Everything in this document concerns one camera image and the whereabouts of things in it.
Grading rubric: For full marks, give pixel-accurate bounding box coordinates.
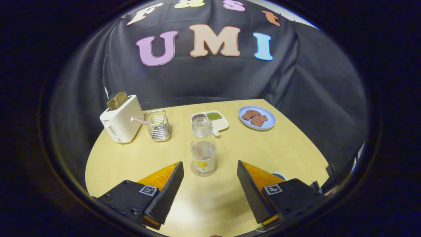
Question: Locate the blue round plate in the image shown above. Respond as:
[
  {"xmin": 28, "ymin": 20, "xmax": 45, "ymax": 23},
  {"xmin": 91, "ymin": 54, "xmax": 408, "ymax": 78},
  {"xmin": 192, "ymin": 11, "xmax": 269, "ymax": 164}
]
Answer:
[{"xmin": 238, "ymin": 106, "xmax": 277, "ymax": 131}]

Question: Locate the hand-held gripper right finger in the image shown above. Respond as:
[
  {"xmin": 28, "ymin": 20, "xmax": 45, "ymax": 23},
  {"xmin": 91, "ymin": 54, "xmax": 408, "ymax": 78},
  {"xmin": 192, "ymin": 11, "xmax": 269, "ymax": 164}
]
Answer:
[{"xmin": 237, "ymin": 160, "xmax": 329, "ymax": 231}]

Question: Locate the pink striped straw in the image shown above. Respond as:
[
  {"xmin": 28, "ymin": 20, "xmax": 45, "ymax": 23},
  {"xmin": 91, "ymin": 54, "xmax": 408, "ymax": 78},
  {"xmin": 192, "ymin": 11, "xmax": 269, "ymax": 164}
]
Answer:
[{"xmin": 131, "ymin": 117, "xmax": 155, "ymax": 127}]

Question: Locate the clear plastic juice bottle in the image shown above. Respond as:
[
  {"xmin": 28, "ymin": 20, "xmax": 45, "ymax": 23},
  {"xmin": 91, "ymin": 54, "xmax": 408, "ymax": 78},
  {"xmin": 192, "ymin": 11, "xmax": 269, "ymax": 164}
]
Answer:
[{"xmin": 190, "ymin": 117, "xmax": 217, "ymax": 177}]

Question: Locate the black backdrop cloth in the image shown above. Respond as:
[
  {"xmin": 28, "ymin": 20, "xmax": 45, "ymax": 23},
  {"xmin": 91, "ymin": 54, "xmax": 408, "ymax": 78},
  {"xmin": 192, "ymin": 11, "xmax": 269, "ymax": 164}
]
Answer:
[{"xmin": 49, "ymin": 0, "xmax": 369, "ymax": 191}]

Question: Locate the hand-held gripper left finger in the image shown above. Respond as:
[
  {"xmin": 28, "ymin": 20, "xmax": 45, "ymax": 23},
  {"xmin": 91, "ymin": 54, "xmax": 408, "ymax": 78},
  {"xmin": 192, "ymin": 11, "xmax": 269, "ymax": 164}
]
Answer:
[{"xmin": 90, "ymin": 161, "xmax": 185, "ymax": 231}]

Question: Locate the white divided tray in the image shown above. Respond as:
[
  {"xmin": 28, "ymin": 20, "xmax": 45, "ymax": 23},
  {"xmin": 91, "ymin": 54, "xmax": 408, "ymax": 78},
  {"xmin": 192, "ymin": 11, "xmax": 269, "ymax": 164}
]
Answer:
[{"xmin": 190, "ymin": 111, "xmax": 230, "ymax": 137}]

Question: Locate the wooden table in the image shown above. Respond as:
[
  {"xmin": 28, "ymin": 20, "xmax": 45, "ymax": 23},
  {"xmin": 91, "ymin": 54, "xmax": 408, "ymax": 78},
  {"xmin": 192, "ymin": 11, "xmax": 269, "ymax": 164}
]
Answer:
[{"xmin": 85, "ymin": 99, "xmax": 330, "ymax": 237}]

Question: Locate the white toaster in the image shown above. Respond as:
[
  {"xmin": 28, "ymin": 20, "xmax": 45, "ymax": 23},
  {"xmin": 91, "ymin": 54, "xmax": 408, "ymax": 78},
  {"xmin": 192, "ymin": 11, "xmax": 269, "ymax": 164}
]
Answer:
[{"xmin": 100, "ymin": 95, "xmax": 145, "ymax": 144}]

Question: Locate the ribbed clear glass cup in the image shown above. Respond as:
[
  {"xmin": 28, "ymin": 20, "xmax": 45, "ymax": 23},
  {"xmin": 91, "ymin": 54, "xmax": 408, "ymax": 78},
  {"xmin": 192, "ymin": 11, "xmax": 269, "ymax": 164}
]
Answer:
[{"xmin": 145, "ymin": 110, "xmax": 170, "ymax": 142}]

